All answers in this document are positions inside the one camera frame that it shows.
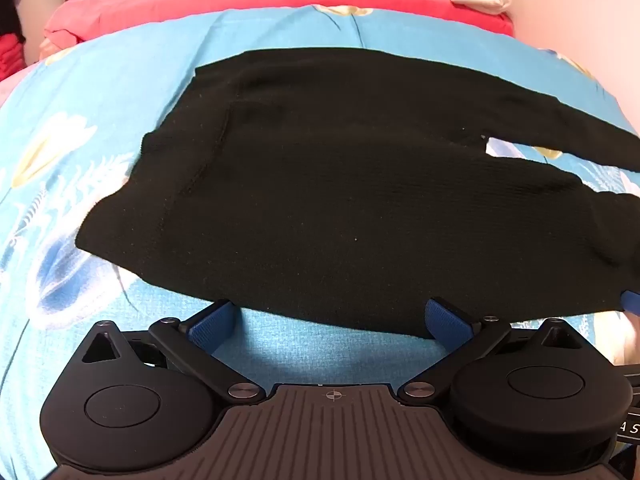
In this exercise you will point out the pile of red clothes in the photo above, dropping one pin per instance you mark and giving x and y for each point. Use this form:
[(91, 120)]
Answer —
[(11, 57)]

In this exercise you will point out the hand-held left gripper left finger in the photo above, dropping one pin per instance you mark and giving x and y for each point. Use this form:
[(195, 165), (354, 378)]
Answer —
[(215, 325)]

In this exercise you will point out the blue floral bed sheet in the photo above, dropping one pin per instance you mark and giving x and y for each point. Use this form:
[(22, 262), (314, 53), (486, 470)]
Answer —
[(100, 90)]

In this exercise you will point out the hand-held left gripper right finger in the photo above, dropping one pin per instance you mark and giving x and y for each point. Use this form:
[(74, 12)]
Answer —
[(445, 321)]

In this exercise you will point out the black pants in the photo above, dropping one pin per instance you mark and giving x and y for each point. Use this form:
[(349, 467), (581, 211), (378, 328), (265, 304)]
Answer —
[(325, 200)]

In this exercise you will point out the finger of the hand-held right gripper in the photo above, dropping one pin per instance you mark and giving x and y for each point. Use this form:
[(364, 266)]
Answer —
[(632, 302)]

